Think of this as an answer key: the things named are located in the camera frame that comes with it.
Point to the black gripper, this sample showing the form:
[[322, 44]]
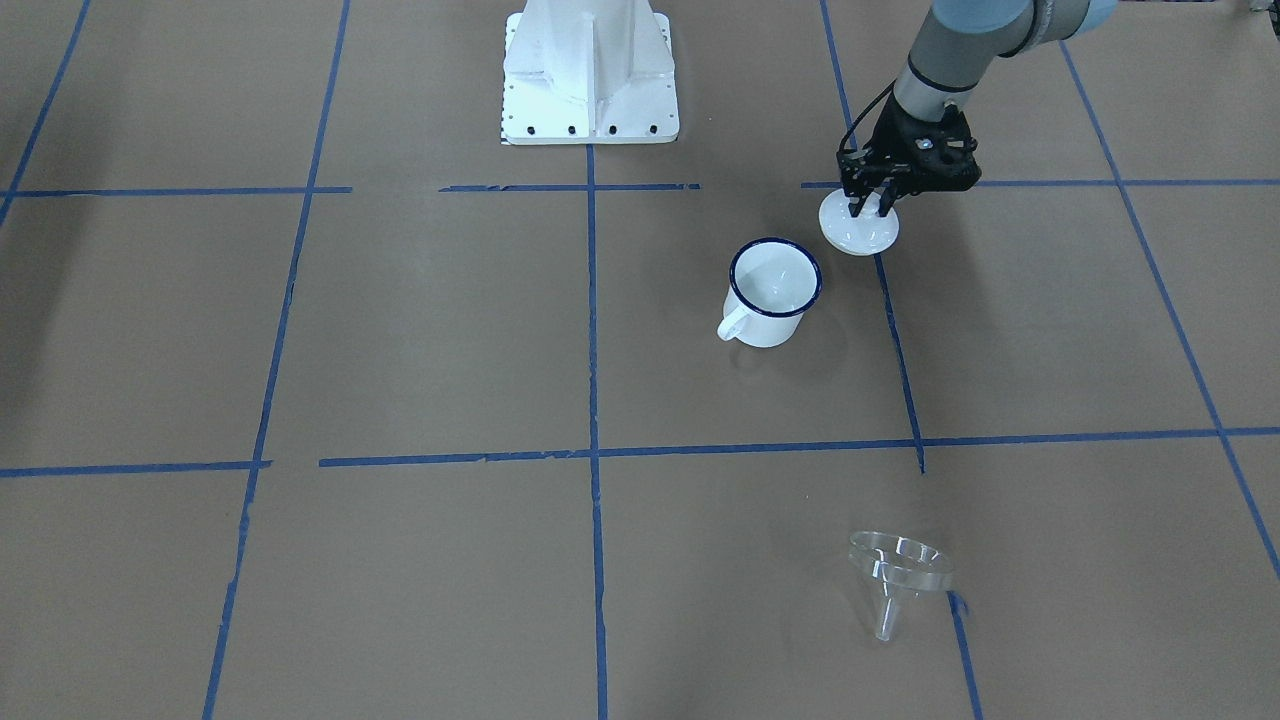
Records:
[[889, 137]]

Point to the clear plastic funnel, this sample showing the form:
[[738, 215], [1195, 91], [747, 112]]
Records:
[[899, 569]]

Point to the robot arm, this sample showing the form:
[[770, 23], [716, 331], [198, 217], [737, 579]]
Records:
[[958, 41]]

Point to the white enamel mug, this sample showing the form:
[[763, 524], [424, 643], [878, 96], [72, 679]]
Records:
[[773, 282]]

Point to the white pedestal column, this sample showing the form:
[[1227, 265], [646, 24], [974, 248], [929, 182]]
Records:
[[580, 72]]

